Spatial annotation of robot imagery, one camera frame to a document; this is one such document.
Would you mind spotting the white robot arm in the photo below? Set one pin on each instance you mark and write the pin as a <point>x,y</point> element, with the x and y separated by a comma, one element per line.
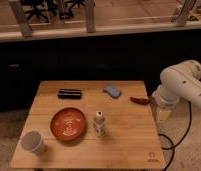
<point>177,81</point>

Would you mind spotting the black rectangular case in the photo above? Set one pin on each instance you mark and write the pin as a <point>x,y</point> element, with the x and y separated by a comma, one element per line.
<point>69,94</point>

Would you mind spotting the orange ceramic plate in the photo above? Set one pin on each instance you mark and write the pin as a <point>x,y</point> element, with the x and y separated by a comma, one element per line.
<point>68,124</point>

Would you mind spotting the light blue cloth object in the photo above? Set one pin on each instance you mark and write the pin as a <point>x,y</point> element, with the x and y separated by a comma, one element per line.
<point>113,91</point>

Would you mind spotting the red chili pepper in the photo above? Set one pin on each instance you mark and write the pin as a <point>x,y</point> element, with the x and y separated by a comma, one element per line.
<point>140,101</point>

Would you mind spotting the white paper cup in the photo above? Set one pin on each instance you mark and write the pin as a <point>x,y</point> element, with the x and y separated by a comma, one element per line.
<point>33,142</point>

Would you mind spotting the pale translucent gripper body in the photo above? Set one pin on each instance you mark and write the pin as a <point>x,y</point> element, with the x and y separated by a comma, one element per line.
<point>162,114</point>

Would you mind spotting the clear plastic bottle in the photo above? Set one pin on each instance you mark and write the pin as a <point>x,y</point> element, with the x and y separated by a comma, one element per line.
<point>99,123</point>

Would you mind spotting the black office chair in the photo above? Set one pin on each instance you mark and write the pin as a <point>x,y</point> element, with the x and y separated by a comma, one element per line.
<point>37,9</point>

